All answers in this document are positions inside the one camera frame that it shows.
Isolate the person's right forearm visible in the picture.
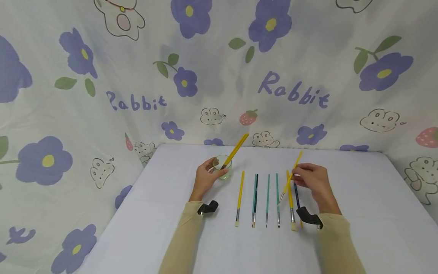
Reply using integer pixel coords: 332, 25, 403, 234
316, 212, 367, 274

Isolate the person's left hand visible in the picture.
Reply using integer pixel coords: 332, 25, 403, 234
190, 157, 229, 202

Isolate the clear glass cup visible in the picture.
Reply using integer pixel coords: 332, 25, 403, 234
212, 155, 233, 181

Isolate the person's left forearm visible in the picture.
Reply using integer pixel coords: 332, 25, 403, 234
158, 201, 205, 274

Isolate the teal paintbrush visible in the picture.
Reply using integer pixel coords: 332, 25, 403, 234
252, 174, 257, 229
276, 173, 281, 228
265, 174, 270, 228

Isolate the black wrist band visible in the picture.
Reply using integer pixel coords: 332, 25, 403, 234
197, 200, 219, 217
296, 206, 324, 231

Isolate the dark blue paintbrush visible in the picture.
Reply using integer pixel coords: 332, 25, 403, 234
294, 182, 304, 229

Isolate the person's right hand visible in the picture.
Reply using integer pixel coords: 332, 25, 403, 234
291, 163, 342, 214

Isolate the dark green paintbrush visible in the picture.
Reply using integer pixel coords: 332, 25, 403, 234
254, 174, 259, 228

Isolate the yellow paintbrush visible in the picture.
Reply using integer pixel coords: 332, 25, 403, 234
235, 171, 246, 228
279, 151, 304, 203
221, 133, 248, 170
286, 170, 297, 231
224, 134, 250, 168

